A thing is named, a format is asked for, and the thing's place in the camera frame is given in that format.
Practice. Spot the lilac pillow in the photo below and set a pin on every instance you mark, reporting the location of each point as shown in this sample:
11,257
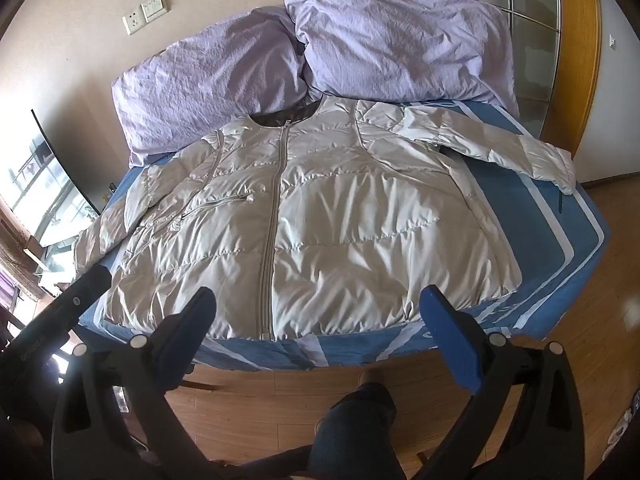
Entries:
400,45
210,85

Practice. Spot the white light switch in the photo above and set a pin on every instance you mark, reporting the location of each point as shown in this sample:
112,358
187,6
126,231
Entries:
154,6

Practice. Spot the white wall socket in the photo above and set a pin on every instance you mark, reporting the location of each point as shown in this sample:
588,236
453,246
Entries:
133,23

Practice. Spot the bed with blue striped sheet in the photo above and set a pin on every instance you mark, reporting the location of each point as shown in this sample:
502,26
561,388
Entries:
505,200

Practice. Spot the small white wall switch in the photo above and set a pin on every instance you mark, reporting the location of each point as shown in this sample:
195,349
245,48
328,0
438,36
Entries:
611,41

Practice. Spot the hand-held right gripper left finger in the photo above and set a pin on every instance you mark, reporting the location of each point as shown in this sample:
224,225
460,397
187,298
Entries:
196,321

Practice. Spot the person's leg in jeans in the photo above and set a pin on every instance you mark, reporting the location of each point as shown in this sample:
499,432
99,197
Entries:
355,430

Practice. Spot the white puffer jacket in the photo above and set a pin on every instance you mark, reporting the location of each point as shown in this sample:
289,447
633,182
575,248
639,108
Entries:
340,220

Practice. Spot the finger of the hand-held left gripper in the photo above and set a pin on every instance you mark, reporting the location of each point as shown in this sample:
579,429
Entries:
86,290

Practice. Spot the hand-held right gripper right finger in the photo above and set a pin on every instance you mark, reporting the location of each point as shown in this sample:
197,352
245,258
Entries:
450,340

